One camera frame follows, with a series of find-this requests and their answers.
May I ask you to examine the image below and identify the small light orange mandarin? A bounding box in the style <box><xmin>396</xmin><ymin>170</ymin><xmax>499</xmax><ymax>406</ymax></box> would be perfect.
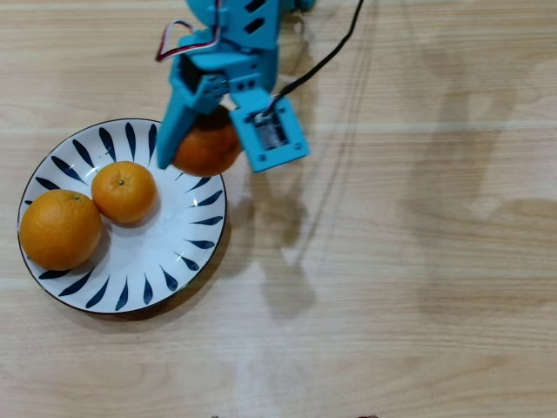
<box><xmin>91</xmin><ymin>160</ymin><xmax>158</xmax><ymax>226</ymax></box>

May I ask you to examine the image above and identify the red white servo wire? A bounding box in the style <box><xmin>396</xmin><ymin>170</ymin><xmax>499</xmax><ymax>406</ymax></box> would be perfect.
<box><xmin>155</xmin><ymin>3</ymin><xmax>224</xmax><ymax>63</ymax></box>

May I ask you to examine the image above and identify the white plate blue leaf pattern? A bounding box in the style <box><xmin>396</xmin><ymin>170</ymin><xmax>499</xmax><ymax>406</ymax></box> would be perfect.
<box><xmin>17</xmin><ymin>118</ymin><xmax>229</xmax><ymax>315</ymax></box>

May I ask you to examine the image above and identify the black camera cable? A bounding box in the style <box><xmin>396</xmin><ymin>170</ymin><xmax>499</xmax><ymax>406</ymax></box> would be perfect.
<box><xmin>267</xmin><ymin>0</ymin><xmax>366</xmax><ymax>115</ymax></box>

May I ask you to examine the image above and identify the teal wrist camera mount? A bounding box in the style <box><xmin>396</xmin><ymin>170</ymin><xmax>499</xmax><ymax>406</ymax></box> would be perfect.
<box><xmin>228</xmin><ymin>89</ymin><xmax>312</xmax><ymax>174</ymax></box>

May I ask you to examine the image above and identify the large oval orange fruit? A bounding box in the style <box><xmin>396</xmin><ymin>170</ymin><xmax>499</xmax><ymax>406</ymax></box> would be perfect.
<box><xmin>19</xmin><ymin>189</ymin><xmax>104</xmax><ymax>272</ymax></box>

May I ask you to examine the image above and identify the small deep orange mandarin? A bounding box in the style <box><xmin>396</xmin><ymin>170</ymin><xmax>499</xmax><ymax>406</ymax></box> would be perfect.
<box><xmin>172</xmin><ymin>108</ymin><xmax>244</xmax><ymax>178</ymax></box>

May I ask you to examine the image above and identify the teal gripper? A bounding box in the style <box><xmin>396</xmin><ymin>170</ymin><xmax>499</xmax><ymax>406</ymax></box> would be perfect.
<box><xmin>155</xmin><ymin>30</ymin><xmax>280</xmax><ymax>171</ymax></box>

